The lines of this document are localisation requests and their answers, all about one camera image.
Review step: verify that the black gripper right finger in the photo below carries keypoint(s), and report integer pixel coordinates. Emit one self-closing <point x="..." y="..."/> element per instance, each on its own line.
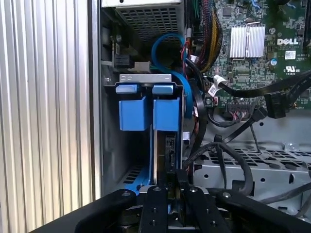
<point x="204" y="213"/>

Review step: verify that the metal disk bay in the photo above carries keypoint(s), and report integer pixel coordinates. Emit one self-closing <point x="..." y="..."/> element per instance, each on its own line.
<point x="145" y="77"/>

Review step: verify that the green motherboard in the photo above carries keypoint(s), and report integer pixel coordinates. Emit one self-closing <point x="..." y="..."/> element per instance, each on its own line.
<point x="255" y="72"/>

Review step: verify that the pale blue bay latch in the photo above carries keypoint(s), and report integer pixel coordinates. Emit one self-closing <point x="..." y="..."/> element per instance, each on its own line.
<point x="162" y="88"/>
<point x="126" y="88"/>

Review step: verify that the black open PC case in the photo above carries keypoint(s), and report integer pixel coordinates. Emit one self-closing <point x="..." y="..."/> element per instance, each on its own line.
<point x="93" y="97"/>

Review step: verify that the empty blue disk carrier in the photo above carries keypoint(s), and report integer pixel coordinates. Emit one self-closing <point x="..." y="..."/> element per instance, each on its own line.
<point x="132" y="114"/>

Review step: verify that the hard disk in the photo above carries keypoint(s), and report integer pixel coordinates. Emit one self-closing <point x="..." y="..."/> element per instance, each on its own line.
<point x="166" y="114"/>

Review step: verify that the grey power supply unit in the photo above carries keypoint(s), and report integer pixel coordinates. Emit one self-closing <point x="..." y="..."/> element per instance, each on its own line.
<point x="145" y="21"/>

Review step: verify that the grey perforated metal cage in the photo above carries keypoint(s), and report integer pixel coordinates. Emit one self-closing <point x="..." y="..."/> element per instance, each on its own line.
<point x="267" y="170"/>

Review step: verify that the silver finned heatsink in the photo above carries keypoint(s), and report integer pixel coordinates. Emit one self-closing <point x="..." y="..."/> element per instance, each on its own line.
<point x="245" y="41"/>

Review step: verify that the black plastic plug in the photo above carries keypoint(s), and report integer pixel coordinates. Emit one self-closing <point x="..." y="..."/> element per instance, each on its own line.
<point x="124" y="61"/>

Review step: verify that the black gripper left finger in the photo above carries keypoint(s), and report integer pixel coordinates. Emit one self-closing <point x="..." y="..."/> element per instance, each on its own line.
<point x="155" y="213"/>

